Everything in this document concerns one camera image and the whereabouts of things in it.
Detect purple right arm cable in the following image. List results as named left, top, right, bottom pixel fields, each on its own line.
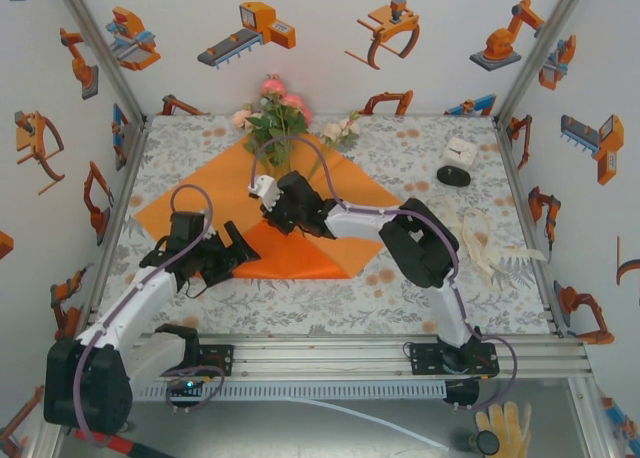
left=249, top=133, right=520, bottom=413

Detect cream printed ribbon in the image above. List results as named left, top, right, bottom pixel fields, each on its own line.
left=439, top=195, right=549, bottom=292

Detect aluminium frame leg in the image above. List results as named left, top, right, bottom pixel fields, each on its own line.
left=567, top=377, right=619, bottom=458

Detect aluminium corner post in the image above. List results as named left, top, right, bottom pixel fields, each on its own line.
left=494, top=0, right=594, bottom=124
left=52, top=0, right=149, bottom=124

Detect circuit board with green light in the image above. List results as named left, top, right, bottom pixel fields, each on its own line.
left=167, top=377, right=211, bottom=402

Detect red pipe wrench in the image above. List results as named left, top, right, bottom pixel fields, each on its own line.
left=73, top=425, right=176, bottom=458

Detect cream fake flower stem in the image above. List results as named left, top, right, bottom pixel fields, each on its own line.
left=299, top=110, right=362, bottom=179

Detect peach pink fake flower stem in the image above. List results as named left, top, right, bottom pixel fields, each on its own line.
left=232, top=92, right=312, bottom=172

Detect orange wrapping paper sheet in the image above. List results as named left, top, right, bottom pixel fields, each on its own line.
left=132, top=131, right=396, bottom=280

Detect aluminium frame rails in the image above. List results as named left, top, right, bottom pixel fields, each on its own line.
left=47, top=335, right=594, bottom=385

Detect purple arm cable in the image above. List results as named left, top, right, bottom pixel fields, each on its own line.
left=74, top=185, right=226, bottom=447
left=249, top=133, right=520, bottom=413

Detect grey floral tablecloth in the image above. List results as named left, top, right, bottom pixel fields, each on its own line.
left=94, top=113, right=556, bottom=337

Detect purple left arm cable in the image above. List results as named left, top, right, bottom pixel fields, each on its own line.
left=74, top=185, right=226, bottom=447

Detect small black box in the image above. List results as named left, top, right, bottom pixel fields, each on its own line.
left=444, top=377, right=481, bottom=407

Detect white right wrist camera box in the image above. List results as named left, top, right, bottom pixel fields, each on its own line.
left=247, top=175, right=282, bottom=212

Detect black round cylinder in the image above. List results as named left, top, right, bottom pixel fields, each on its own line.
left=469, top=429, right=501, bottom=457

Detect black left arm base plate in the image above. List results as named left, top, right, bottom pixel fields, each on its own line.
left=194, top=344, right=236, bottom=378

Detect yellow work glove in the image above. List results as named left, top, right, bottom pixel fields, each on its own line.
left=473, top=401, right=533, bottom=458

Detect black oval object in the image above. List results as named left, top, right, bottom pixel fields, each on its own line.
left=436, top=165, right=473, bottom=187

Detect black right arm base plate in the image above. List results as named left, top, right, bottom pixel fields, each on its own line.
left=408, top=342, right=501, bottom=379

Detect white slotted cable duct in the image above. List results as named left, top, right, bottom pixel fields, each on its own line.
left=129, top=381, right=448, bottom=400

